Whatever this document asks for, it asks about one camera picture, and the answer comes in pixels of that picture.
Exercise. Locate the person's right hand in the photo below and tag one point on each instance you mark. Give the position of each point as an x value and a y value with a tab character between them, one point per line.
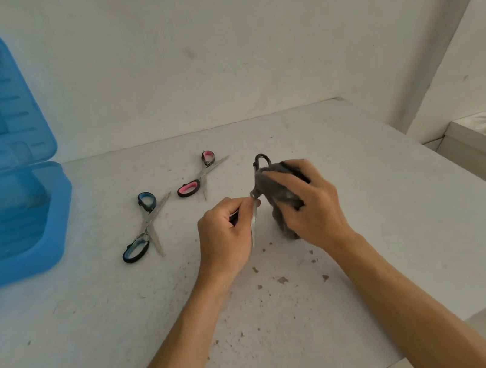
316	211

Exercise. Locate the person's left hand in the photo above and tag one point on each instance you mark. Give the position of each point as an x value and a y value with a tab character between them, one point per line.
222	240

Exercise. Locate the person's right middle finger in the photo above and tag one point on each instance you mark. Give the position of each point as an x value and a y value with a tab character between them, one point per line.
299	166

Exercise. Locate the person's left thumb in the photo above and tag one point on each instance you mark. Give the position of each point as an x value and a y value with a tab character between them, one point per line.
252	207

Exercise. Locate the person's right thumb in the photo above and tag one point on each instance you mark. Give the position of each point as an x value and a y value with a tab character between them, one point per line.
286	204

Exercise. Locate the grey cloth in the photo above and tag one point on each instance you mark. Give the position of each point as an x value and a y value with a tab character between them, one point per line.
271	186

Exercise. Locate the person's right forearm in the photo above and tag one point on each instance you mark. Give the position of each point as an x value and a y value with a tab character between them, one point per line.
409	302

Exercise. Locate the person's left forearm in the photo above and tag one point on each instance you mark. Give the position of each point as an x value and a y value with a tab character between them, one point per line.
177	348

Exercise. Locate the white box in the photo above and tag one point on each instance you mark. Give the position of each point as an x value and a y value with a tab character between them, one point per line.
472	152

